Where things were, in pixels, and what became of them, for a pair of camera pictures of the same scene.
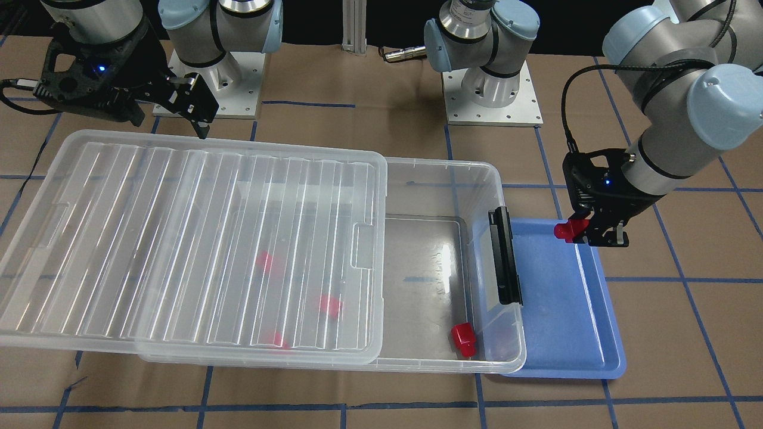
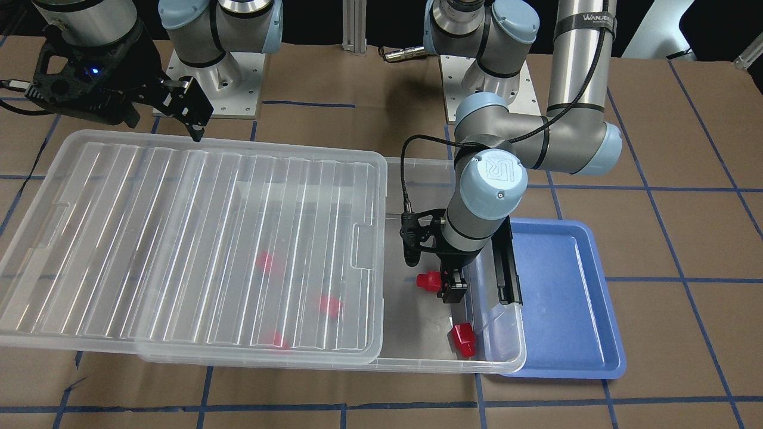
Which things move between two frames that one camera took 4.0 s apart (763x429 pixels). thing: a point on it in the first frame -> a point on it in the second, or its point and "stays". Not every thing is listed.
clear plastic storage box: [440, 315] stays
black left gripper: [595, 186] -> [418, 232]
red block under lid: [264, 261] stays
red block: [570, 229] -> [431, 281]
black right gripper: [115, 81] stays
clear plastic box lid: [173, 246] stays
